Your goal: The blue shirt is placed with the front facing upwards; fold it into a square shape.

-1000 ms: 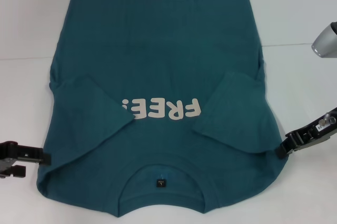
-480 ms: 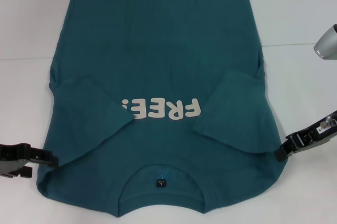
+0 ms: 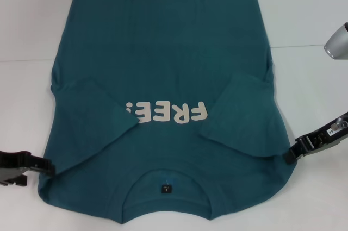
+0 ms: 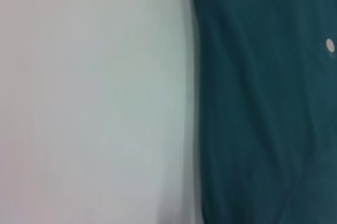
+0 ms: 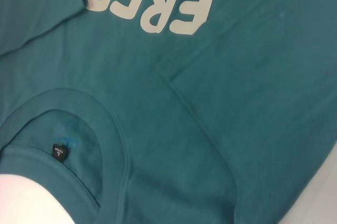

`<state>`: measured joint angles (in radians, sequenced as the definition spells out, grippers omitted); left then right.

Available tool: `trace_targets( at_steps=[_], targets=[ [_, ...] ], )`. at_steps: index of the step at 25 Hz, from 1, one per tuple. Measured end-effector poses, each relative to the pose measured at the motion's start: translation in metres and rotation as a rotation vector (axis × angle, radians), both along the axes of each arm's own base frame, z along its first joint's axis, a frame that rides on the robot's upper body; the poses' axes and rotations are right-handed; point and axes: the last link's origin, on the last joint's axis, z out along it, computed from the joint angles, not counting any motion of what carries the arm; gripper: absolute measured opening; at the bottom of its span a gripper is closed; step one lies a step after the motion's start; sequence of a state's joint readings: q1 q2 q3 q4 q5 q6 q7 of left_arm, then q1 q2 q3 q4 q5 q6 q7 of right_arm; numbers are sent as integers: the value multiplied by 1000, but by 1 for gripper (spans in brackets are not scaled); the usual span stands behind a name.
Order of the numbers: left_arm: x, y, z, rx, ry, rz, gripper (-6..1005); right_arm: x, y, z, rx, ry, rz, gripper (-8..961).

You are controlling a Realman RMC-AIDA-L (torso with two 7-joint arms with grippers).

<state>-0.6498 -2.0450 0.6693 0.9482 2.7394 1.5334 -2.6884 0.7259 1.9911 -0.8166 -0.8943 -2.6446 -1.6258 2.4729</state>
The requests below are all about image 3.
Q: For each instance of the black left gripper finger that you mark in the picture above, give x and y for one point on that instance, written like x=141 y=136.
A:
x=42 y=165

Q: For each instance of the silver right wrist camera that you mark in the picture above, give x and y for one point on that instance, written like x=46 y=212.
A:
x=337 y=43

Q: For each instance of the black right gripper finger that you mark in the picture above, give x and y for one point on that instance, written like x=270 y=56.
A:
x=297 y=149

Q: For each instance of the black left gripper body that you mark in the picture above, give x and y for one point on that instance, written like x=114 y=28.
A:
x=13 y=167

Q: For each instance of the teal t-shirt with FREE print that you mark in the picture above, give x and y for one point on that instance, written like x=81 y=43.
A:
x=163 y=65

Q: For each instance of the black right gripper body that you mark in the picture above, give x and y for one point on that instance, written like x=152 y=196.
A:
x=330 y=136

